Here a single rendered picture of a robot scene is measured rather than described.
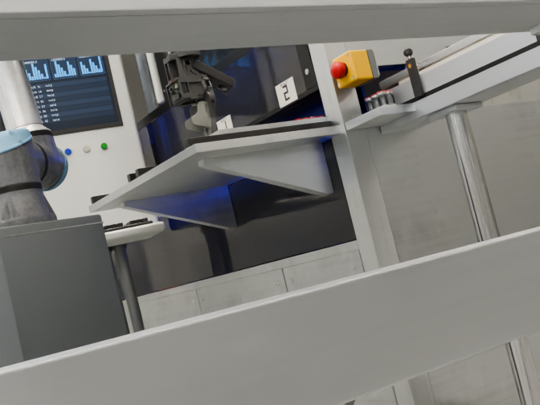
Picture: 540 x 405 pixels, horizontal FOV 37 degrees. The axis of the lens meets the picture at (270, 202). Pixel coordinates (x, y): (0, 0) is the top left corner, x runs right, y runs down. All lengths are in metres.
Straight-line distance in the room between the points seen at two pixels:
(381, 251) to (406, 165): 0.24
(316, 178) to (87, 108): 1.03
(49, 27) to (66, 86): 1.98
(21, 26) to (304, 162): 1.28
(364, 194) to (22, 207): 0.78
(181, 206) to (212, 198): 0.11
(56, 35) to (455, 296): 0.51
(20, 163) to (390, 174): 0.87
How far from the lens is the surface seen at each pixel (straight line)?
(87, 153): 2.71
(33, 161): 1.85
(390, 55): 2.10
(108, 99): 2.77
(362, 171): 1.93
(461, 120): 1.88
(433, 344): 0.91
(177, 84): 1.85
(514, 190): 2.28
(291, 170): 1.94
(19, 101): 2.01
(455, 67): 1.81
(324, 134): 1.91
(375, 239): 1.92
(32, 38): 0.80
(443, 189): 2.09
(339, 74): 1.88
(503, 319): 0.99
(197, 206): 2.36
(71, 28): 0.79
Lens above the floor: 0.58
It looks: 5 degrees up
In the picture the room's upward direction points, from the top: 14 degrees counter-clockwise
